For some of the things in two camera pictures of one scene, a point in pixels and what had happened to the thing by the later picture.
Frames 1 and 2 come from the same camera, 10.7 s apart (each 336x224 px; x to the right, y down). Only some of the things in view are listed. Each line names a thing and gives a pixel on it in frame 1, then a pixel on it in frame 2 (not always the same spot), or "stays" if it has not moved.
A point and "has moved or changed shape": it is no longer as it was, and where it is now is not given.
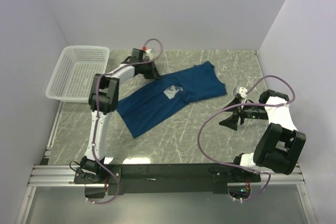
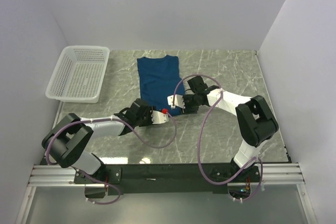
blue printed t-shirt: x=149 y=104 has moved or changed shape
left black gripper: x=151 y=69 → x=148 y=117
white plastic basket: x=71 y=79 stays
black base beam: x=167 y=179 stays
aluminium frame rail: x=55 y=176 stays
